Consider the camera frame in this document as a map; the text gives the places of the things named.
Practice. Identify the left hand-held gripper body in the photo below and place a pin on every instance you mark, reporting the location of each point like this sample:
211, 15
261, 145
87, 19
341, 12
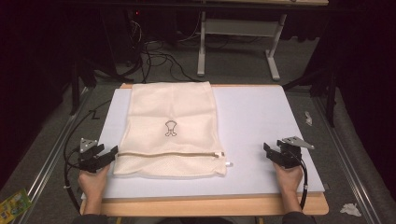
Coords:
88, 163

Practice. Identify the dark equipment cabinet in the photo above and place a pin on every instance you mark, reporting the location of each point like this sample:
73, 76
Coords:
121, 34

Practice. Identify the metal floor rail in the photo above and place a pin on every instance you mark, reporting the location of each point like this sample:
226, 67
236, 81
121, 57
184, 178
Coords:
53, 155
342, 161

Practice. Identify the person's left hand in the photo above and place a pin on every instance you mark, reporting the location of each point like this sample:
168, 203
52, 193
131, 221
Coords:
93, 183

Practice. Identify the white desk frame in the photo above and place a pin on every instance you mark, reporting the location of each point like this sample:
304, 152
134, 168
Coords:
239, 27

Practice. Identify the black metal stand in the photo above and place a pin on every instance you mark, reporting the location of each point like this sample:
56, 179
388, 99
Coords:
331, 93
76, 87

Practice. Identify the wooden table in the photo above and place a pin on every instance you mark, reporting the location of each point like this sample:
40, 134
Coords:
202, 207

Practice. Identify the white table mat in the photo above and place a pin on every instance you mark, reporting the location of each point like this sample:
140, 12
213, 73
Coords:
258, 124

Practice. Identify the small white paper scrap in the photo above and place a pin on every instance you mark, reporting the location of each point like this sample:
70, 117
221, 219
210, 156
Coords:
308, 118

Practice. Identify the crumpled white tissue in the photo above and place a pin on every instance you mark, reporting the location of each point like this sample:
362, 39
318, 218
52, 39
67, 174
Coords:
350, 210

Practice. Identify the person's dark sleeve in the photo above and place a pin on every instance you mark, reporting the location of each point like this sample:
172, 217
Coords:
90, 219
299, 218

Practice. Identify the green printed packet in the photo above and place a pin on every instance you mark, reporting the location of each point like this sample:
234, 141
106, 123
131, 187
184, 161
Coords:
14, 207

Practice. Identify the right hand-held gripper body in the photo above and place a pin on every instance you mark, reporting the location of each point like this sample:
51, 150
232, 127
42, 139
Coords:
291, 157

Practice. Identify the person's dark left sleeve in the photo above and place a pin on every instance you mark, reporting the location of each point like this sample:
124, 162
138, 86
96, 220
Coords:
90, 219

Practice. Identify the person's right hand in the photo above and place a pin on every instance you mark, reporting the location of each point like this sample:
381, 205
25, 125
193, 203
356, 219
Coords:
289, 179

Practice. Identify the cream mesh laundry bag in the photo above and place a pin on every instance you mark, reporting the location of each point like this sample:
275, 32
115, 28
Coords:
171, 102

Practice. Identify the person's dark right sleeve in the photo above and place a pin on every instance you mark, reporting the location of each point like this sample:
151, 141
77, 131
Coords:
299, 218

